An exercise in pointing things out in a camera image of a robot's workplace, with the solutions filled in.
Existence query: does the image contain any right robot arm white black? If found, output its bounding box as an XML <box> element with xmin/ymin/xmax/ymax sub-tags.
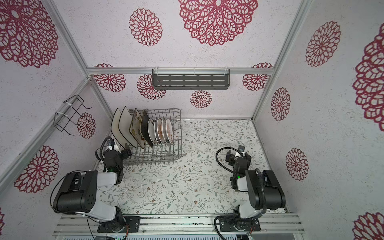
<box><xmin>226</xmin><ymin>151</ymin><xmax>286</xmax><ymax>220</ymax></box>

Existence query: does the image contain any white round plate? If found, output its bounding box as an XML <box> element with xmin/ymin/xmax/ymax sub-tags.
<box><xmin>148</xmin><ymin>119</ymin><xmax>158</xmax><ymax>144</ymax></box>
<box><xmin>162</xmin><ymin>118</ymin><xmax>168</xmax><ymax>143</ymax></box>
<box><xmin>166</xmin><ymin>118</ymin><xmax>174</xmax><ymax>143</ymax></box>
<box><xmin>154</xmin><ymin>118</ymin><xmax>162</xmax><ymax>144</ymax></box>

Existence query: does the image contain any aluminium mounting rail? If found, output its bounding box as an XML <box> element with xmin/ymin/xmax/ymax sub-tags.
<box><xmin>52</xmin><ymin>213</ymin><xmax>305</xmax><ymax>237</ymax></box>

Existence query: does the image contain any white square plate black rim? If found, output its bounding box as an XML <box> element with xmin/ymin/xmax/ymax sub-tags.
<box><xmin>111</xmin><ymin>108</ymin><xmax>129</xmax><ymax>149</ymax></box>

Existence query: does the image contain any grey wire dish rack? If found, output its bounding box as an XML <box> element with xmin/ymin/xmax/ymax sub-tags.
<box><xmin>124</xmin><ymin>108</ymin><xmax>183</xmax><ymax>165</ymax></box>

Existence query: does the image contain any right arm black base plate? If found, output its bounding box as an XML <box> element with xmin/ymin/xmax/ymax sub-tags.
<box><xmin>218</xmin><ymin>218</ymin><xmax>261</xmax><ymax>232</ymax></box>

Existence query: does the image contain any black wire wall holder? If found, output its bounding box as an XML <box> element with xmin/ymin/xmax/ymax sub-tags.
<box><xmin>53</xmin><ymin>95</ymin><xmax>91</xmax><ymax>136</ymax></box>

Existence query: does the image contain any floral patterned rectangular plate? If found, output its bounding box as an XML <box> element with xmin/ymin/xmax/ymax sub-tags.
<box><xmin>129</xmin><ymin>109</ymin><xmax>146</xmax><ymax>149</ymax></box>

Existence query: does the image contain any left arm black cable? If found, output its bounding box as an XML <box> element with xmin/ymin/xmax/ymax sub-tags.
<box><xmin>94</xmin><ymin>136</ymin><xmax>116</xmax><ymax>162</ymax></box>

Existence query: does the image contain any grey slotted wall shelf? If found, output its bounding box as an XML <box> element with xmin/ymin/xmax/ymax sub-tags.
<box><xmin>152</xmin><ymin>69</ymin><xmax>231</xmax><ymax>90</ymax></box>

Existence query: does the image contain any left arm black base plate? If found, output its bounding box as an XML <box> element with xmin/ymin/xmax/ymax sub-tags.
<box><xmin>97</xmin><ymin>216</ymin><xmax>141</xmax><ymax>234</ymax></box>

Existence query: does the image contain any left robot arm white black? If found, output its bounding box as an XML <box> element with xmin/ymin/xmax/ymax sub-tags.
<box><xmin>52</xmin><ymin>149</ymin><xmax>132</xmax><ymax>233</ymax></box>

